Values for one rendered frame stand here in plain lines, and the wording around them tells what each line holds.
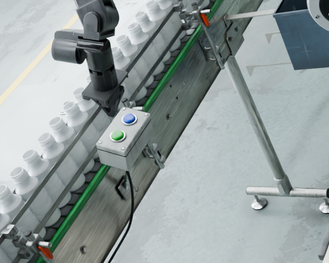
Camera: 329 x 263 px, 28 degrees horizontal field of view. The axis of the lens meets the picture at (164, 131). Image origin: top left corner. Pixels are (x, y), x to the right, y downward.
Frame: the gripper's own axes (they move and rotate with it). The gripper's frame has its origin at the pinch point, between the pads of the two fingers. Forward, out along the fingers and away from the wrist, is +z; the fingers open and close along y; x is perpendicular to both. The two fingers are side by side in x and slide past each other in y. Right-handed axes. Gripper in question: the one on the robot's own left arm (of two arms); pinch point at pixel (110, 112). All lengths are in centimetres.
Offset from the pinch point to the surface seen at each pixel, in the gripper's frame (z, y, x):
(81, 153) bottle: 17.4, 0.3, -11.4
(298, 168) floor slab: 119, -102, 19
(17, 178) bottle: 8.9, 18.9, -15.9
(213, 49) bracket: 25, -59, 0
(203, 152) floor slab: 138, -113, -32
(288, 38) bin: 28, -74, 19
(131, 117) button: 6.7, -6.4, 1.0
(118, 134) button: 6.8, -0.2, 0.8
